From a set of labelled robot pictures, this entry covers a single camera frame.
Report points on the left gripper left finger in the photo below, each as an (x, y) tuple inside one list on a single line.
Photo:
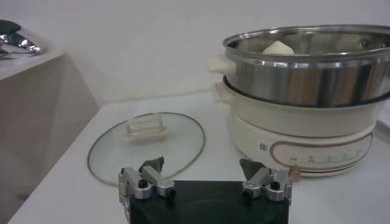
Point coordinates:
[(152, 181)]

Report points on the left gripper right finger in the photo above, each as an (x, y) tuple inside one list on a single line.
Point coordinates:
[(262, 182)]

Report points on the white steamed baozi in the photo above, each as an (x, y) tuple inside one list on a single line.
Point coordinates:
[(278, 48)]

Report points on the stainless steel steamer basket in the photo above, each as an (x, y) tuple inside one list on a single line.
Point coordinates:
[(289, 82)]

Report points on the round glass pot lid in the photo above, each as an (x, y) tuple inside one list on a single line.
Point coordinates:
[(182, 146)]

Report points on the cream electric cooker pot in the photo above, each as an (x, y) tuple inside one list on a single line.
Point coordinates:
[(304, 121)]

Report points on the white side desk with chrome device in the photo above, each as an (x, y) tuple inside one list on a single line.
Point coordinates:
[(45, 106)]

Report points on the shiny chrome rounded device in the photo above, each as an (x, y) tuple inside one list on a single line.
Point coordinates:
[(18, 42)]

